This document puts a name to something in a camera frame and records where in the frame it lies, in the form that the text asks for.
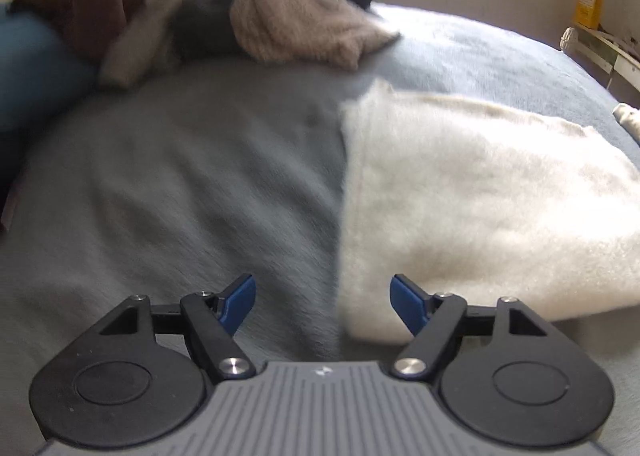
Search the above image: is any teal blue pillow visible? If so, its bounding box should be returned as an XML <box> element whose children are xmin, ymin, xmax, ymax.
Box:
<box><xmin>0</xmin><ymin>3</ymin><xmax>98</xmax><ymax>132</ymax></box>

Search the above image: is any black cloth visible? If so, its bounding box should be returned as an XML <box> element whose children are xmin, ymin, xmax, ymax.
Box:
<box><xmin>170</xmin><ymin>0</ymin><xmax>241</xmax><ymax>62</ymax></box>

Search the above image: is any beige folded garment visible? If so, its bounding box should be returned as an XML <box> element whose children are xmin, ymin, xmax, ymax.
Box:
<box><xmin>612</xmin><ymin>103</ymin><xmax>640</xmax><ymax>142</ymax></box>

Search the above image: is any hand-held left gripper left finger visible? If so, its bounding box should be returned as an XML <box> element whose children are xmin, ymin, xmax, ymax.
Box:
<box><xmin>99</xmin><ymin>273</ymin><xmax>257</xmax><ymax>381</ymax></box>

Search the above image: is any grey-blue bed blanket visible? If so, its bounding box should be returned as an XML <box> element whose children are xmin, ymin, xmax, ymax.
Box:
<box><xmin>0</xmin><ymin>1</ymin><xmax>640</xmax><ymax>456</ymax></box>

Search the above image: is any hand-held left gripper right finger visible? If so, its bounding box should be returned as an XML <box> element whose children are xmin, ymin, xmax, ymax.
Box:
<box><xmin>390</xmin><ymin>273</ymin><xmax>546</xmax><ymax>379</ymax></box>

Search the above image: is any cream deer sweater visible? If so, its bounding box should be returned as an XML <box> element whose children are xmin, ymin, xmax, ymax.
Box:
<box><xmin>337</xmin><ymin>81</ymin><xmax>640</xmax><ymax>343</ymax></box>

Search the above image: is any yellow box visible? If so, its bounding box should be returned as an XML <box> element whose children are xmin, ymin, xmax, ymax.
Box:
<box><xmin>574</xmin><ymin>0</ymin><xmax>603</xmax><ymax>29</ymax></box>

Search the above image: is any off-white crumpled garment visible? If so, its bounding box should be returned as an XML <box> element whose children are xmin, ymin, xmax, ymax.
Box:
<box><xmin>100</xmin><ymin>0</ymin><xmax>233</xmax><ymax>87</ymax></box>

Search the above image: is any wooden desk with white drawer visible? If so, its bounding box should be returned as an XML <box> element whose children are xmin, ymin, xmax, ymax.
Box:
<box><xmin>570</xmin><ymin>23</ymin><xmax>640</xmax><ymax>92</ymax></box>

